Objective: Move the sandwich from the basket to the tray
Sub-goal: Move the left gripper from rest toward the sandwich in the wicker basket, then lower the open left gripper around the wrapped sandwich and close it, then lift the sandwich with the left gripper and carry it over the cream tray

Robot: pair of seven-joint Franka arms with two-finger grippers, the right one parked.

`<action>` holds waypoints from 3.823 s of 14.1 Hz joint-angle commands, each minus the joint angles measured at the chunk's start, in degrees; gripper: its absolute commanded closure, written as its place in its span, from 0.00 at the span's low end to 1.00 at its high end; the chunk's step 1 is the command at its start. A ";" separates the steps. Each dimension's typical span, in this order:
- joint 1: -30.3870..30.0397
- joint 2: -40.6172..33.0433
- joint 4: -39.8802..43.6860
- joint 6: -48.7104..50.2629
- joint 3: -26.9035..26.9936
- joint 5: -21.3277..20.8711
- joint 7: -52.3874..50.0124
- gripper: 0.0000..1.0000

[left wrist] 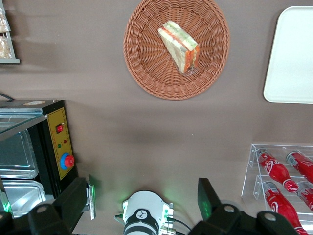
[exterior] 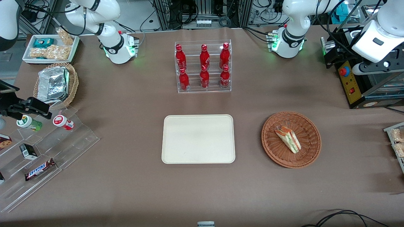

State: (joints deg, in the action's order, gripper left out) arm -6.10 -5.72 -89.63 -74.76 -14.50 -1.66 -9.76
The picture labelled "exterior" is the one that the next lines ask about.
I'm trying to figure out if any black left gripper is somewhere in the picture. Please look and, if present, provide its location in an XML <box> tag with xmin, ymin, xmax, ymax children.
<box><xmin>324</xmin><ymin>30</ymin><xmax>354</xmax><ymax>69</ymax></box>

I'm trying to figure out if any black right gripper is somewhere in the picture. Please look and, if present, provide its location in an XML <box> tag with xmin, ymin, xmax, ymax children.
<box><xmin>0</xmin><ymin>95</ymin><xmax>53</xmax><ymax>120</ymax></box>

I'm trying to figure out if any triangle sandwich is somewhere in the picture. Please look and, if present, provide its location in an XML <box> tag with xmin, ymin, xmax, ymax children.
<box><xmin>274</xmin><ymin>125</ymin><xmax>302</xmax><ymax>154</ymax></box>

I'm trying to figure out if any light wicker basket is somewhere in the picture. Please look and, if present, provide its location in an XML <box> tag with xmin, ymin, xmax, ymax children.
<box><xmin>33</xmin><ymin>62</ymin><xmax>79</xmax><ymax>109</ymax></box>

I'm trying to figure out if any white rectangular snack tray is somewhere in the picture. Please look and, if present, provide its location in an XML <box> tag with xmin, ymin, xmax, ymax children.
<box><xmin>22</xmin><ymin>34</ymin><xmax>80</xmax><ymax>64</ymax></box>

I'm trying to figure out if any brown wicker basket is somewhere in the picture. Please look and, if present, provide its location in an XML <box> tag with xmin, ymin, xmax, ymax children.
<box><xmin>261</xmin><ymin>111</ymin><xmax>322</xmax><ymax>169</ymax></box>

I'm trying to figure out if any cream plastic tray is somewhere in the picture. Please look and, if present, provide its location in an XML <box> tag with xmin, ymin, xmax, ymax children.
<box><xmin>161</xmin><ymin>114</ymin><xmax>236</xmax><ymax>164</ymax></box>

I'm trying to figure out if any green label white-cap bottle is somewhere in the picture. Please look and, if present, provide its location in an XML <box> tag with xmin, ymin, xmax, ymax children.
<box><xmin>16</xmin><ymin>115</ymin><xmax>43</xmax><ymax>132</ymax></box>

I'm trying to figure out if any aluminium foil container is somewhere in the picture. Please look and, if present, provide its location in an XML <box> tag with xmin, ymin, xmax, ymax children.
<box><xmin>37</xmin><ymin>66</ymin><xmax>70</xmax><ymax>103</ymax></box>

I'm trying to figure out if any red label white-cap bottle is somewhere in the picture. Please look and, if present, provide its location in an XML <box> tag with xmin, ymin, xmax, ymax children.
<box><xmin>52</xmin><ymin>114</ymin><xmax>75</xmax><ymax>131</ymax></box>

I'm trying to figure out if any small black box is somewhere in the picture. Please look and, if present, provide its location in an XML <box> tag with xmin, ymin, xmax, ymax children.
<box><xmin>19</xmin><ymin>143</ymin><xmax>38</xmax><ymax>160</ymax></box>

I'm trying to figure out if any clear acrylic stepped shelf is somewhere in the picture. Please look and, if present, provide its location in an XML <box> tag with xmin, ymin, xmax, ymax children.
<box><xmin>0</xmin><ymin>106</ymin><xmax>100</xmax><ymax>213</ymax></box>

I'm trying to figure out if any chocolate cookie box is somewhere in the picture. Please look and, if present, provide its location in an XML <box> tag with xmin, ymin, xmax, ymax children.
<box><xmin>0</xmin><ymin>134</ymin><xmax>13</xmax><ymax>150</ymax></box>

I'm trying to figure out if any peanut snack bag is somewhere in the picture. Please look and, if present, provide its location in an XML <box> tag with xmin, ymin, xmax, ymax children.
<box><xmin>56</xmin><ymin>27</ymin><xmax>75</xmax><ymax>46</ymax></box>
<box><xmin>29</xmin><ymin>44</ymin><xmax>70</xmax><ymax>61</ymax></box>

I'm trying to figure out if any black glass display appliance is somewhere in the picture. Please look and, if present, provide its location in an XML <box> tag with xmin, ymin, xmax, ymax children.
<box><xmin>335</xmin><ymin>27</ymin><xmax>404</xmax><ymax>110</ymax></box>

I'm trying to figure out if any Snickers chocolate bar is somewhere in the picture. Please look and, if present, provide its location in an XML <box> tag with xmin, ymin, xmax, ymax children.
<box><xmin>25</xmin><ymin>158</ymin><xmax>56</xmax><ymax>182</ymax></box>

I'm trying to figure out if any teal snack packet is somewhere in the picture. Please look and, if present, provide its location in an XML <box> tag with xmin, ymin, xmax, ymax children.
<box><xmin>33</xmin><ymin>38</ymin><xmax>55</xmax><ymax>48</ymax></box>

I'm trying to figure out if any red cola bottle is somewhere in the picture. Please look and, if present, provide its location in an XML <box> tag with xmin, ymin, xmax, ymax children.
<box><xmin>199</xmin><ymin>44</ymin><xmax>211</xmax><ymax>68</ymax></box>
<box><xmin>199</xmin><ymin>65</ymin><xmax>210</xmax><ymax>89</ymax></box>
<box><xmin>219</xmin><ymin>42</ymin><xmax>230</xmax><ymax>67</ymax></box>
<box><xmin>175</xmin><ymin>44</ymin><xmax>187</xmax><ymax>70</ymax></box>
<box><xmin>179</xmin><ymin>68</ymin><xmax>190</xmax><ymax>91</ymax></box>
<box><xmin>220</xmin><ymin>65</ymin><xmax>231</xmax><ymax>89</ymax></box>

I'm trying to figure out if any clear acrylic bottle rack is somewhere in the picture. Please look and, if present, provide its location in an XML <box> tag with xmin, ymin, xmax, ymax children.
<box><xmin>175</xmin><ymin>39</ymin><xmax>232</xmax><ymax>94</ymax></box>

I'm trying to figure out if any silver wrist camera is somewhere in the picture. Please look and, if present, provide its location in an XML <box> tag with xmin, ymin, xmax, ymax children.
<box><xmin>320</xmin><ymin>37</ymin><xmax>336</xmax><ymax>56</ymax></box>

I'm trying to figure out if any metal frame rack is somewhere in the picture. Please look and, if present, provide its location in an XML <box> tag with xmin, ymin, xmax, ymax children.
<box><xmin>151</xmin><ymin>0</ymin><xmax>257</xmax><ymax>31</ymax></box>

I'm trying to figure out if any white wire snack tray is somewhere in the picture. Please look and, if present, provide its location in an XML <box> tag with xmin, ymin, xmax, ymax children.
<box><xmin>383</xmin><ymin>121</ymin><xmax>404</xmax><ymax>174</ymax></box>

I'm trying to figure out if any black floor cable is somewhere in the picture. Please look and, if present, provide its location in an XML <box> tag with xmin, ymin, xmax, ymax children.
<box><xmin>301</xmin><ymin>209</ymin><xmax>391</xmax><ymax>227</ymax></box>

